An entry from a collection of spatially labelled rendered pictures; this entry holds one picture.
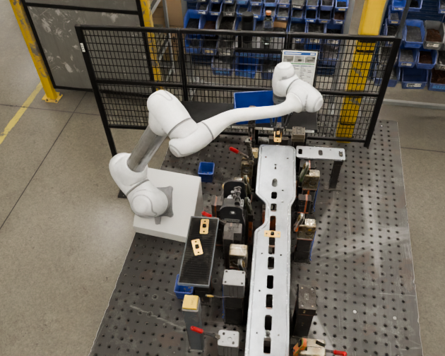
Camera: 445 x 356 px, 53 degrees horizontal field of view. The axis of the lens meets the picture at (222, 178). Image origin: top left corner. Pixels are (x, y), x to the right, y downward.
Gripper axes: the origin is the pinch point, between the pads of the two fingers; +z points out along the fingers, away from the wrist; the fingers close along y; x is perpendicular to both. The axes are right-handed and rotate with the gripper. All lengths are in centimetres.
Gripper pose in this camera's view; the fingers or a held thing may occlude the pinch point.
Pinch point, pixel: (277, 131)
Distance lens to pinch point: 243.8
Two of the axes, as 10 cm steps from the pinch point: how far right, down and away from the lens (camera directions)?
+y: 9.9, 0.6, -0.8
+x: 1.0, -7.4, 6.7
